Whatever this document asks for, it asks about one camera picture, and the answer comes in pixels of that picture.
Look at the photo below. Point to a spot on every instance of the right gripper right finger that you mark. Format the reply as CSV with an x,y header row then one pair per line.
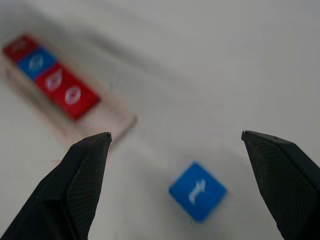
x,y
287,185

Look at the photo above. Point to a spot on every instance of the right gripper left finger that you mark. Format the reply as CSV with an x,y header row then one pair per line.
x,y
57,195

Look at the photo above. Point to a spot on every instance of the red letter tile o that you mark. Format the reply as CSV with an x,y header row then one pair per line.
x,y
75,98

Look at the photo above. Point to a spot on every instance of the red letter tile b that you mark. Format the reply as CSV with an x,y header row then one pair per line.
x,y
53,80

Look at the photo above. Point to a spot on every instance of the blue letter tile t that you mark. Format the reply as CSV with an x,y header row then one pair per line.
x,y
197,192

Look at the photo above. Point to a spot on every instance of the wooden letter tray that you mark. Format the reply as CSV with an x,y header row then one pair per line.
x,y
115,110

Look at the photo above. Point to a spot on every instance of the blue letter tile o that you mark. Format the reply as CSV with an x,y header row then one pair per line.
x,y
36,62

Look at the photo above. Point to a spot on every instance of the red letter tile r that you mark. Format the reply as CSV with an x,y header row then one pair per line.
x,y
18,47

